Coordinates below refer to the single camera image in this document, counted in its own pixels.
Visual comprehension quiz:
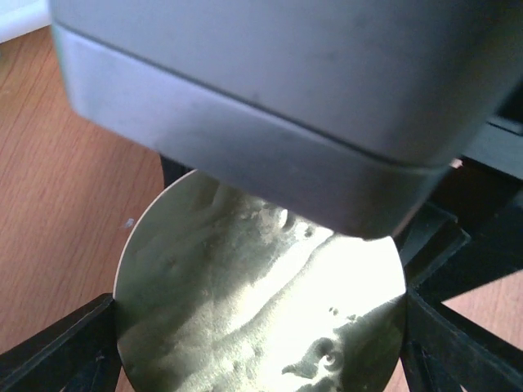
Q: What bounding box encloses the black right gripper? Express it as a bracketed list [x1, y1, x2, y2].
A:
[391, 81, 523, 303]

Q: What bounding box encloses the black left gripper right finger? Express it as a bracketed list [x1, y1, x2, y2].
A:
[400, 288, 522, 391]

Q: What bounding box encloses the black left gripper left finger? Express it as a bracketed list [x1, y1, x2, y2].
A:
[1, 293, 122, 391]

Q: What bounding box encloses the gold metal jar lid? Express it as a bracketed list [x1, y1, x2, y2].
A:
[114, 171, 406, 391]

